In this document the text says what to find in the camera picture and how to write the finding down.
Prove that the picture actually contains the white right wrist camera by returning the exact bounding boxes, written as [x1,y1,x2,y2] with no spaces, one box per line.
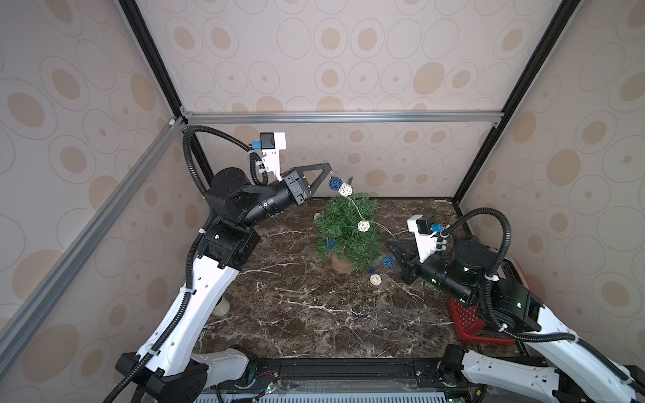
[407,214,447,263]

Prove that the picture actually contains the horizontal aluminium rail back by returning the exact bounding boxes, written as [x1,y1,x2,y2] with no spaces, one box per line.
[186,110,504,124]

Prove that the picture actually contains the glass jar cream contents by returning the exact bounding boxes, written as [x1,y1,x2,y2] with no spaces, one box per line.
[212,297,230,317]

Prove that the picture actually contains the aluminium rail left side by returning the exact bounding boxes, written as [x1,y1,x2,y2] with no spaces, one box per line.
[1,117,186,377]

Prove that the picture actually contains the blue rattan light ball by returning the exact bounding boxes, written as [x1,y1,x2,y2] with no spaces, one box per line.
[329,176,344,191]

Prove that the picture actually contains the white rattan light ball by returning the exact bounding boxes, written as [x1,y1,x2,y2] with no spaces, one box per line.
[339,183,354,197]

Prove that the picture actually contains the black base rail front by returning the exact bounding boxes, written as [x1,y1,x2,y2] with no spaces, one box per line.
[190,356,568,403]

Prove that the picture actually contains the red steel toaster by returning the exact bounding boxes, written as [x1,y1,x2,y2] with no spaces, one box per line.
[448,256,532,346]

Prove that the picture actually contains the round wooden tree base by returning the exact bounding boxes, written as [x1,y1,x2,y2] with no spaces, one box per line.
[331,253,354,274]

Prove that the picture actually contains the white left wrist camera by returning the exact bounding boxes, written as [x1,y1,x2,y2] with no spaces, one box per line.
[249,132,287,181]

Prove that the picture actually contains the clear string light wire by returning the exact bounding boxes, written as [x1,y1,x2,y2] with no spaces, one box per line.
[342,193,412,283]

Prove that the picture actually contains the small green christmas tree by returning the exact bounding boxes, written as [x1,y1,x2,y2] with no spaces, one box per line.
[314,179,381,271]

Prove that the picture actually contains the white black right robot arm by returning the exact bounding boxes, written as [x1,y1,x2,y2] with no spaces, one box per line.
[387,208,644,402]

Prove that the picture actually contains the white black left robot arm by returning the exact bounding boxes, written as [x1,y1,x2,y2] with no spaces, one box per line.
[105,125,332,402]

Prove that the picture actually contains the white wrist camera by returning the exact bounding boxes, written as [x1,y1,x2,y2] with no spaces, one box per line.
[249,132,287,181]
[407,214,447,263]

